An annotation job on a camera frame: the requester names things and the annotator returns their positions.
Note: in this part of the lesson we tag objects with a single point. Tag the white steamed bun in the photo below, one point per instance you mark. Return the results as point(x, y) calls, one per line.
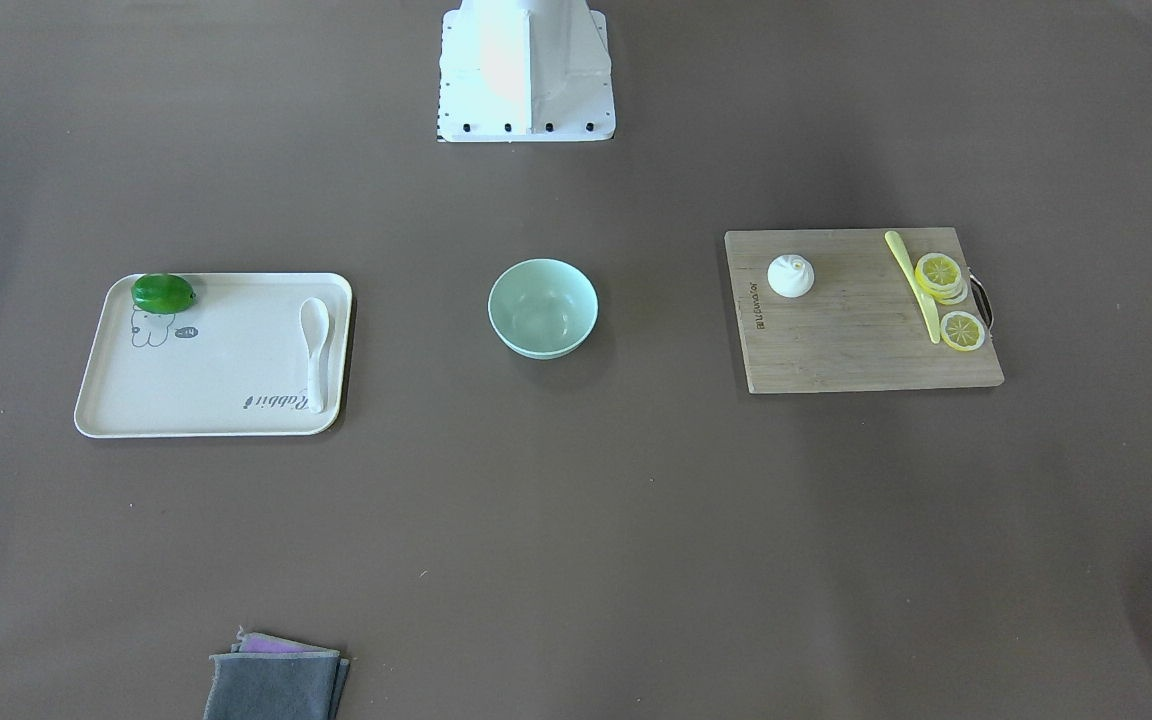
point(791, 276)

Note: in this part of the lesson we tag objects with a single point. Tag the white ceramic spoon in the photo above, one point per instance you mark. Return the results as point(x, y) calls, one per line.
point(316, 322)

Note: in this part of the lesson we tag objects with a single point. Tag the mint green bowl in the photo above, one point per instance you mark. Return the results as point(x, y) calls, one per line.
point(542, 308)

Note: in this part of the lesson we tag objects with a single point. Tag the wooden cutting board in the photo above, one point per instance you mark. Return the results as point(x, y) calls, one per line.
point(857, 329)

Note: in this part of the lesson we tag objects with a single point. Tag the yellow plastic knife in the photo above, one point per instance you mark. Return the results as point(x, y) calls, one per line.
point(925, 302)

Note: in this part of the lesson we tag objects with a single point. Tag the cream rectangular serving tray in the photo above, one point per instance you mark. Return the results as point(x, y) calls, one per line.
point(232, 365)

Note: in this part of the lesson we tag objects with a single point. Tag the stacked lemon slices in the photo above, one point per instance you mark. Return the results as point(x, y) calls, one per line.
point(942, 278)

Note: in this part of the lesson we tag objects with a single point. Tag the single lemon slice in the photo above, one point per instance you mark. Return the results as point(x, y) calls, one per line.
point(963, 332)

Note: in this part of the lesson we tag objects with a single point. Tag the grey folded cloth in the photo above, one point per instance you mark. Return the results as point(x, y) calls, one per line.
point(302, 685)

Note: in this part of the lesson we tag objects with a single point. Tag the green pepper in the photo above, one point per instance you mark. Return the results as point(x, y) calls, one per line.
point(163, 294)

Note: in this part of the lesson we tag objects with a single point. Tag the purple cloth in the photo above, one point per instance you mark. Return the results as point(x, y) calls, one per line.
point(257, 642)

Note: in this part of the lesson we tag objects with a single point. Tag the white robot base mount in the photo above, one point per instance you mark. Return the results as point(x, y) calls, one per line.
point(525, 72)

